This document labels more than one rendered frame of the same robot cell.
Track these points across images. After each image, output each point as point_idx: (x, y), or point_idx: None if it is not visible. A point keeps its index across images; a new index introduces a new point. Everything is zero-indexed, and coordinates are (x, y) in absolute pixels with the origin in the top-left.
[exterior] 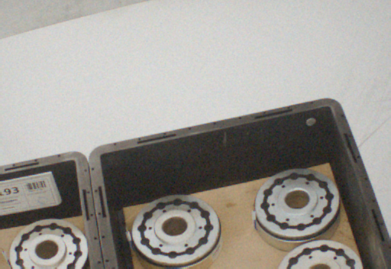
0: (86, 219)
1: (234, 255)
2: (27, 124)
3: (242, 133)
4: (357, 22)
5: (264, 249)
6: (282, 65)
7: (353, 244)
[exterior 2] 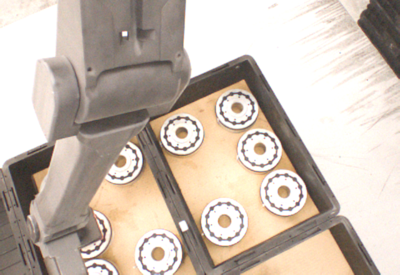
0: (143, 149)
1: (210, 139)
2: None
3: (205, 80)
4: None
5: (224, 133)
6: (196, 11)
7: (267, 124)
